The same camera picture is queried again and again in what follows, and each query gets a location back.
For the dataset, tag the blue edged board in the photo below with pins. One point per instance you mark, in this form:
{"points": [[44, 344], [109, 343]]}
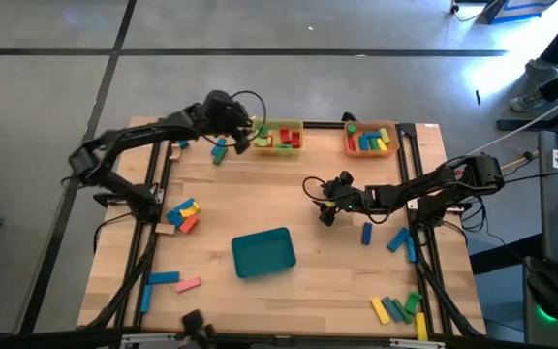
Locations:
{"points": [[497, 18]]}

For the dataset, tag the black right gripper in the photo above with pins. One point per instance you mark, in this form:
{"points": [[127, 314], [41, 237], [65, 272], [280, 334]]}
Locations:
{"points": [[349, 199]]}

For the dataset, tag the teal long block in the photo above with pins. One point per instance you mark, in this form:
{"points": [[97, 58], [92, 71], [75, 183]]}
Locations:
{"points": [[393, 309]]}

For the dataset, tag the black desk foot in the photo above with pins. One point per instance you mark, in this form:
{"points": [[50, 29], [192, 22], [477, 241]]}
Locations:
{"points": [[526, 125]]}

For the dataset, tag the yellow long block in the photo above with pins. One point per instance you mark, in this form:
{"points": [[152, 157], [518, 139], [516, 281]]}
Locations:
{"points": [[421, 326], [380, 310]]}

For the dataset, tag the light green arch block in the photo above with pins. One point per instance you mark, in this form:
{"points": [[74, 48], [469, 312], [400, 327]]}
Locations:
{"points": [[262, 142]]}

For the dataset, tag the light green medium block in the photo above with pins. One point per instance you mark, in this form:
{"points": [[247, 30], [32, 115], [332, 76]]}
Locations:
{"points": [[384, 135]]}

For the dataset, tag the red wooden block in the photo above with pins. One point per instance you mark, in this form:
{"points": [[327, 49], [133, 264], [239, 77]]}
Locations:
{"points": [[296, 139]]}

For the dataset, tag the small blue block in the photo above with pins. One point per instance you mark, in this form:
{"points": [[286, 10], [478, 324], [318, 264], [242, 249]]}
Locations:
{"points": [[183, 144]]}

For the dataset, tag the black computer mouse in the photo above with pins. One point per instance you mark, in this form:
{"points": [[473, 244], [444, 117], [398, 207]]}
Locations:
{"points": [[545, 293]]}

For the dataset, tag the small natural wooden block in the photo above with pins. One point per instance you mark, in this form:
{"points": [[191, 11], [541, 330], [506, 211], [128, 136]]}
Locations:
{"points": [[176, 154]]}

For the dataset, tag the small black device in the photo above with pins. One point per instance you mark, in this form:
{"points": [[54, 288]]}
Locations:
{"points": [[194, 322]]}

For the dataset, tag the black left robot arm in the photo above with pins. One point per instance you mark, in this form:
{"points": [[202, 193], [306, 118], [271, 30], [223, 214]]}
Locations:
{"points": [[129, 136]]}

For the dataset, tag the person's shoe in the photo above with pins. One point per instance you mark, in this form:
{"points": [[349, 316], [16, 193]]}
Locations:
{"points": [[526, 102], [540, 68]]}

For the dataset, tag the blue rectangular block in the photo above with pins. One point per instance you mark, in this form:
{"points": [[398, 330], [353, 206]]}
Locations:
{"points": [[218, 147]]}

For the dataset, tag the silver metal bracket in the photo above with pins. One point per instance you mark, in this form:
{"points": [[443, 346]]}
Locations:
{"points": [[148, 339], [417, 344]]}

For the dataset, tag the green cylinder block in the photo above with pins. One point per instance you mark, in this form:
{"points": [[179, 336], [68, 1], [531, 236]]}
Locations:
{"points": [[351, 129]]}

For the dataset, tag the green long block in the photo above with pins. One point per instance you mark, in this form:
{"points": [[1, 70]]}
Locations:
{"points": [[403, 312]]}

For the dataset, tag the teal plastic bin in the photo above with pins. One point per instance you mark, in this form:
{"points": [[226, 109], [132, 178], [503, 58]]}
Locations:
{"points": [[263, 252]]}

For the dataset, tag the green rectangular block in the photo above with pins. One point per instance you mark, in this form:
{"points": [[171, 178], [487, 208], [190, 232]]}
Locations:
{"points": [[220, 156]]}

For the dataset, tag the black clamp knob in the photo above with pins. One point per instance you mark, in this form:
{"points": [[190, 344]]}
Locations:
{"points": [[349, 117]]}

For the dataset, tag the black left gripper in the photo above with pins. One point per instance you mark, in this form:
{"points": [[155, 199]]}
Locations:
{"points": [[226, 116]]}

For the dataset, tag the orange plastic bin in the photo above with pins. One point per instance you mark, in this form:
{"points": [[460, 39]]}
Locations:
{"points": [[362, 127]]}

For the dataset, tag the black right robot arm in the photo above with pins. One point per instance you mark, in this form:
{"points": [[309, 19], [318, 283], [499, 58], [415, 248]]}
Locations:
{"points": [[414, 189]]}

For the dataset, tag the yellow wooden block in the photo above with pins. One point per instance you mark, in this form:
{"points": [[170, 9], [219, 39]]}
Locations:
{"points": [[190, 211]]}

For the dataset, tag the blue medium block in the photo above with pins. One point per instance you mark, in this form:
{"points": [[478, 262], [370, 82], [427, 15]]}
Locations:
{"points": [[364, 143], [373, 135]]}

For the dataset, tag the yellow plastic bin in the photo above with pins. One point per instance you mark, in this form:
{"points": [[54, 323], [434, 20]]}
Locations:
{"points": [[276, 133]]}

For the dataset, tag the red medium block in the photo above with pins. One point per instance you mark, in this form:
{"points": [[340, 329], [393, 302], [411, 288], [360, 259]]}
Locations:
{"points": [[351, 144]]}

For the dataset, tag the black aluminium frame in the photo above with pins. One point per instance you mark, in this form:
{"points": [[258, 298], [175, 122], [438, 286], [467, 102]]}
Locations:
{"points": [[322, 124]]}

